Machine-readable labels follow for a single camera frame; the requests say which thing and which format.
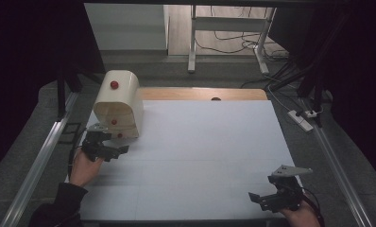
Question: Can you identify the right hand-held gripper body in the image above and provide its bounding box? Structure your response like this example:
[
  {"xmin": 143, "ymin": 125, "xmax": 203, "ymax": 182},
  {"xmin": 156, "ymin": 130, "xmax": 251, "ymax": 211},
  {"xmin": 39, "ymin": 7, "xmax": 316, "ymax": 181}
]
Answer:
[{"xmin": 260, "ymin": 165, "xmax": 314, "ymax": 213}]

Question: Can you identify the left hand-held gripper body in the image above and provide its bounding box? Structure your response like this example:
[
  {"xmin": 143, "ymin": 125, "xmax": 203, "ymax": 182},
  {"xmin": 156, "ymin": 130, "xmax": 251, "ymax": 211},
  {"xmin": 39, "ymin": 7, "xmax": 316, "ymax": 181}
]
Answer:
[{"xmin": 80, "ymin": 123, "xmax": 121, "ymax": 163}]

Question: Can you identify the clear drawer with red knob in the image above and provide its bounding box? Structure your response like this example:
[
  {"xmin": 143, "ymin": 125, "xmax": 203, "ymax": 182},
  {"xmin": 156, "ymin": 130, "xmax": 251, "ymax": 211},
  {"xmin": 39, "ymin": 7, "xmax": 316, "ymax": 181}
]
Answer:
[{"xmin": 106, "ymin": 125, "xmax": 140, "ymax": 140}]

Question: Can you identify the cream drawer cabinet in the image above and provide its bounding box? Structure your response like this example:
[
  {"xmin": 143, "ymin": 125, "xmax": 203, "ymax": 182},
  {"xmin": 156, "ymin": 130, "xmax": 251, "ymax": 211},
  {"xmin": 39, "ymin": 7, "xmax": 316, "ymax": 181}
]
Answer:
[{"xmin": 93, "ymin": 69, "xmax": 145, "ymax": 140}]

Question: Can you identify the person's left hand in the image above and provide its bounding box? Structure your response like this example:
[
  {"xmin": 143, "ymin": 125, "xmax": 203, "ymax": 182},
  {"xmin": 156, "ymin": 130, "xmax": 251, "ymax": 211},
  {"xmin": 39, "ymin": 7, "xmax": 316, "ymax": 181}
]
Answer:
[{"xmin": 68, "ymin": 147, "xmax": 105, "ymax": 189}]

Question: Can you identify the person's right hand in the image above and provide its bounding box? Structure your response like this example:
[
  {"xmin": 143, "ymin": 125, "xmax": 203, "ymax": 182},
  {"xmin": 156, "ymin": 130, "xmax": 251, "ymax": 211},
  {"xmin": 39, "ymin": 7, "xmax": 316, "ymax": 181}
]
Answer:
[{"xmin": 279, "ymin": 199, "xmax": 322, "ymax": 227}]

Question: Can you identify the black metal stand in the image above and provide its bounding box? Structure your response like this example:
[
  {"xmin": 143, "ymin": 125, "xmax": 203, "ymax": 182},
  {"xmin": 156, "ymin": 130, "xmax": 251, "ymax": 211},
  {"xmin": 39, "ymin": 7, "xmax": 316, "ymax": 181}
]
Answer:
[
  {"xmin": 55, "ymin": 61, "xmax": 103, "ymax": 121},
  {"xmin": 265, "ymin": 12, "xmax": 348, "ymax": 129}
]

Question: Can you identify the white power strip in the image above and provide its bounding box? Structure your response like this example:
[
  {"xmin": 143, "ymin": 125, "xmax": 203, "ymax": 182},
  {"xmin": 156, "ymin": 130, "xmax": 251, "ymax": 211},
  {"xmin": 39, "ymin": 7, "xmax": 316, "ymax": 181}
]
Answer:
[{"xmin": 287, "ymin": 109, "xmax": 315, "ymax": 132}]

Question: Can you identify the white table mat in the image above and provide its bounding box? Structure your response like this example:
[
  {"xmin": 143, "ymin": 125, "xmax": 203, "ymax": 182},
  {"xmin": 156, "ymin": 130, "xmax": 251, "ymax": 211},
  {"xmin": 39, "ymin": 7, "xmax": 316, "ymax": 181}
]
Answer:
[{"xmin": 68, "ymin": 99, "xmax": 315, "ymax": 221}]

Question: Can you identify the white plug adapter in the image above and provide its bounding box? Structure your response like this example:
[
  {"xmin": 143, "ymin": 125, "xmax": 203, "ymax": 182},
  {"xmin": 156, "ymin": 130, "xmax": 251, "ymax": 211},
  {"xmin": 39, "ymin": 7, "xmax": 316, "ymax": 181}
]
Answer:
[{"xmin": 304, "ymin": 108, "xmax": 323, "ymax": 119}]

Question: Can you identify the black curtain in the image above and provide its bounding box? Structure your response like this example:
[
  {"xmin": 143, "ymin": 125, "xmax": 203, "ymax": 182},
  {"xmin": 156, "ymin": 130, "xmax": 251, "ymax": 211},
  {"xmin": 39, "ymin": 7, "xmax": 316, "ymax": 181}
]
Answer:
[
  {"xmin": 267, "ymin": 0, "xmax": 376, "ymax": 185},
  {"xmin": 0, "ymin": 0, "xmax": 106, "ymax": 179}
]

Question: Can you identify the white board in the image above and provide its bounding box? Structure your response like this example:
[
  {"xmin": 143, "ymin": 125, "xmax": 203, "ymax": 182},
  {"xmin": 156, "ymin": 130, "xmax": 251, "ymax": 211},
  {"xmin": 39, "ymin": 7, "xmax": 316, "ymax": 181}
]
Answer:
[{"xmin": 84, "ymin": 3, "xmax": 170, "ymax": 51}]

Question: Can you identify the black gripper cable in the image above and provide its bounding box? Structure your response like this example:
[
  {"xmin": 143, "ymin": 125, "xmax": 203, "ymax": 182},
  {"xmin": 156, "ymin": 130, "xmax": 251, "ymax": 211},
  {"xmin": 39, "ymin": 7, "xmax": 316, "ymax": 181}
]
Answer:
[
  {"xmin": 67, "ymin": 128, "xmax": 88, "ymax": 179},
  {"xmin": 301, "ymin": 186, "xmax": 326, "ymax": 227}
]

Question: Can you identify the small black frame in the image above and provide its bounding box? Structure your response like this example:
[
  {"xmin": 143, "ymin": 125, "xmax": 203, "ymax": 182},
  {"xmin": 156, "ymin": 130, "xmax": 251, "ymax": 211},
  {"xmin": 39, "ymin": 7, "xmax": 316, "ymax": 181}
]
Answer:
[{"xmin": 58, "ymin": 122, "xmax": 82, "ymax": 145}]

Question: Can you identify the aluminium rail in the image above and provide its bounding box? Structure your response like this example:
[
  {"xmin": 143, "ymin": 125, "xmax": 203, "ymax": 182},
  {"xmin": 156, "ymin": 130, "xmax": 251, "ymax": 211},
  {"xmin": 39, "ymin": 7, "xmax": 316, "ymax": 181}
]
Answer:
[
  {"xmin": 299, "ymin": 97, "xmax": 374, "ymax": 227},
  {"xmin": 0, "ymin": 91, "xmax": 80, "ymax": 227}
]

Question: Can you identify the white power cable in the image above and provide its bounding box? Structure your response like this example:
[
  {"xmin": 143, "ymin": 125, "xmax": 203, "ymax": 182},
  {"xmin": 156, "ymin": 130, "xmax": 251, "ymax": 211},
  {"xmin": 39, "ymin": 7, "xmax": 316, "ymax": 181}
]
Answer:
[{"xmin": 266, "ymin": 84, "xmax": 292, "ymax": 113}]

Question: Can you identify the black floor cable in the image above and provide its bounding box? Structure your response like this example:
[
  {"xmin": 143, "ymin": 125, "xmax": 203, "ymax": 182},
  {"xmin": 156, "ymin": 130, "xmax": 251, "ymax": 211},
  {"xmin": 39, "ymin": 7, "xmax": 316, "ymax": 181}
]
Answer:
[{"xmin": 195, "ymin": 6, "xmax": 291, "ymax": 61}]

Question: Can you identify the white desk frame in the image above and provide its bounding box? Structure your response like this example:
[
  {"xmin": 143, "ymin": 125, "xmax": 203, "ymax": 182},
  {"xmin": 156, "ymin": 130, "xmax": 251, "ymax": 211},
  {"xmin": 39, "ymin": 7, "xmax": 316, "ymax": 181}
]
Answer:
[{"xmin": 187, "ymin": 4, "xmax": 277, "ymax": 76}]

